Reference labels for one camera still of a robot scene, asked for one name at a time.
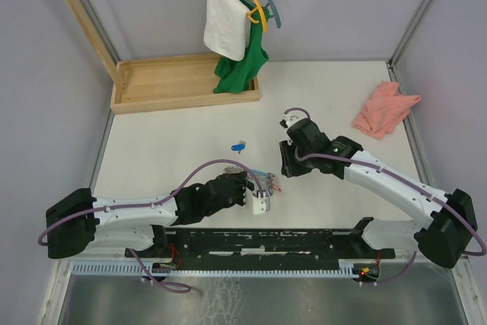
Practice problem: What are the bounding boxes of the key with red tag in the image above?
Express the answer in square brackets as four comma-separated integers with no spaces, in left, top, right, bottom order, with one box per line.
[269,183,282,192]

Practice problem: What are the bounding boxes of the key with blue tag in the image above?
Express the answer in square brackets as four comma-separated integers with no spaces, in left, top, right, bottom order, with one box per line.
[231,141,246,154]

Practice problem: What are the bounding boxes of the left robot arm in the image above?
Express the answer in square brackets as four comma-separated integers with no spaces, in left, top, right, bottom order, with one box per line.
[40,171,262,260]

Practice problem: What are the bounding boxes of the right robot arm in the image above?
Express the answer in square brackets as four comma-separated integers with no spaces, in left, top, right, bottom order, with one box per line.
[279,113,479,269]

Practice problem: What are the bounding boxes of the pink cloth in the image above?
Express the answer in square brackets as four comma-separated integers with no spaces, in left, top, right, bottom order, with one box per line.
[352,81,422,140]

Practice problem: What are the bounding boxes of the green garment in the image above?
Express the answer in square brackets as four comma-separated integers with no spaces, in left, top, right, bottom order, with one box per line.
[213,24,269,94]

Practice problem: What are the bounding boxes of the white towel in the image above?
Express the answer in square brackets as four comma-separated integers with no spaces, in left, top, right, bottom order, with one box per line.
[203,0,251,61]

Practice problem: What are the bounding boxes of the wooden tray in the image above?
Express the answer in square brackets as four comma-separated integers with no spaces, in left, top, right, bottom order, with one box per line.
[110,53,260,114]

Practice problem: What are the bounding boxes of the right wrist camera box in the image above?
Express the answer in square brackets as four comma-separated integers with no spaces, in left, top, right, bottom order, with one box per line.
[279,113,298,129]

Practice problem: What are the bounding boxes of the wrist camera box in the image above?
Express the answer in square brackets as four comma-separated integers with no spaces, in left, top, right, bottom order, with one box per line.
[279,113,298,129]
[250,192,271,215]

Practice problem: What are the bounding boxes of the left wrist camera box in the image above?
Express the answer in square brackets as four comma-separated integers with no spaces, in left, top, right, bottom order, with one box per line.
[250,192,271,215]

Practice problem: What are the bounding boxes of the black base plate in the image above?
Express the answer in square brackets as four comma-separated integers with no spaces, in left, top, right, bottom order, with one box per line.
[137,228,395,270]

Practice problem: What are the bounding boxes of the white slotted cable duct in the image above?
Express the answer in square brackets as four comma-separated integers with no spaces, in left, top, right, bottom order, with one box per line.
[71,260,358,279]

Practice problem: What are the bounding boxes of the wooden rack post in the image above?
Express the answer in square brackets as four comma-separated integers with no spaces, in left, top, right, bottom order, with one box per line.
[65,0,126,94]

